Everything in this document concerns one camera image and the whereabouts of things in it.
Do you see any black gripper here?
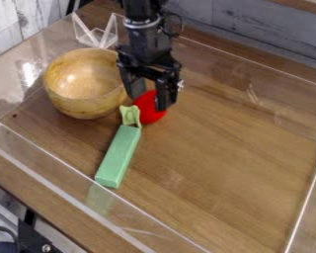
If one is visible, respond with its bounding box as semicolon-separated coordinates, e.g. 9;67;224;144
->
115;23;181;112

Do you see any red strawberry toy with leaf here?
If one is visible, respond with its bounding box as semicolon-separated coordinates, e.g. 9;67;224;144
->
119;90;166;127

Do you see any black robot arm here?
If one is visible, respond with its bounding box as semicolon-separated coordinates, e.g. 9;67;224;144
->
115;0;182;111

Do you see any wooden bowl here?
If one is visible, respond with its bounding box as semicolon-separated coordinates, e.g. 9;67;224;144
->
42;48;127;120

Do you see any green rectangular block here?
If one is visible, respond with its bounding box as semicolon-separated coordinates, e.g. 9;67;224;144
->
94;125;141;189

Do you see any black table clamp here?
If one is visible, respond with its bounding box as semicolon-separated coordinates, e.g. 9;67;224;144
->
18;210;62;253

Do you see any clear acrylic corner bracket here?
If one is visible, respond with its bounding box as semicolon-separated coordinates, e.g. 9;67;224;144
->
70;13;118;49

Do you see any clear acrylic tray wall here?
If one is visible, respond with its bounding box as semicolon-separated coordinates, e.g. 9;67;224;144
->
0;20;316;253

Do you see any black cable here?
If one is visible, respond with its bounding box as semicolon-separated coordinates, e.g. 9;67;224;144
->
0;224;21;253

